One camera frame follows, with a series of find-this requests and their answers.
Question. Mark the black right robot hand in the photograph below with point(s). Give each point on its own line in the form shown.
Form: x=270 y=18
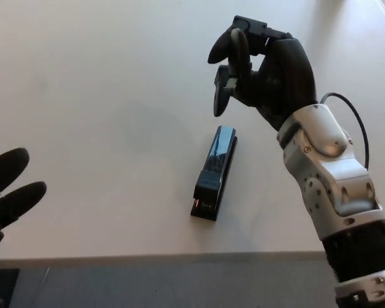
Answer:
x=285 y=73

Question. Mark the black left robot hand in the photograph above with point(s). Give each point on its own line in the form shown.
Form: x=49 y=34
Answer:
x=9 y=199

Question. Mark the black glossy desk stapler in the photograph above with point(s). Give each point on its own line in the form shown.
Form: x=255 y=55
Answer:
x=216 y=160

